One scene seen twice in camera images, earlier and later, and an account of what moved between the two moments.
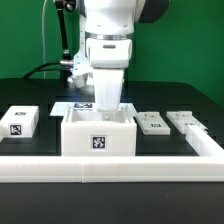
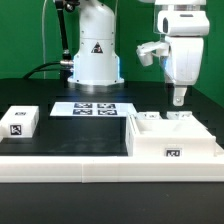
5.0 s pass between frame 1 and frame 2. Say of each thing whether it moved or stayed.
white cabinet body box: moved
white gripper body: moved
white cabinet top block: stayed
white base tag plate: stayed
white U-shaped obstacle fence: stayed
